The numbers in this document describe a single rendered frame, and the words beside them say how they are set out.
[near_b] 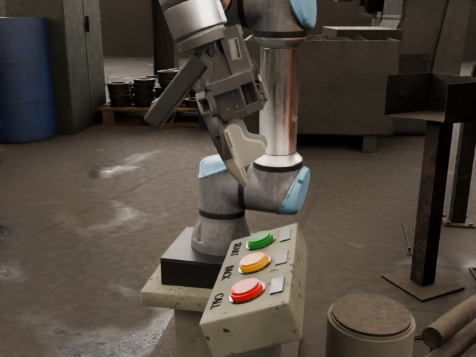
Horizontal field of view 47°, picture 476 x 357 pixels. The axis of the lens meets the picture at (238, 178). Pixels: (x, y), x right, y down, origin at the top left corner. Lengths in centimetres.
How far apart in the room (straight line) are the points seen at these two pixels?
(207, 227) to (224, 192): 10
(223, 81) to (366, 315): 38
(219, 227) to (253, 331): 69
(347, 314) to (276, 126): 54
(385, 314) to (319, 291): 113
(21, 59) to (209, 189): 304
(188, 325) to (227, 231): 26
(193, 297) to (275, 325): 66
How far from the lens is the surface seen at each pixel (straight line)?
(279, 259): 71
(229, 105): 72
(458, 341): 36
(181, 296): 128
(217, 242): 130
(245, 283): 66
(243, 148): 73
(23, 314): 191
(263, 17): 116
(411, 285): 202
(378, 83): 374
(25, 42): 419
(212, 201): 128
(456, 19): 435
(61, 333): 177
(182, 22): 71
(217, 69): 73
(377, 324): 78
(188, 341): 141
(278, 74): 118
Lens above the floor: 92
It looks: 17 degrees down
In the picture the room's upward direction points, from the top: straight up
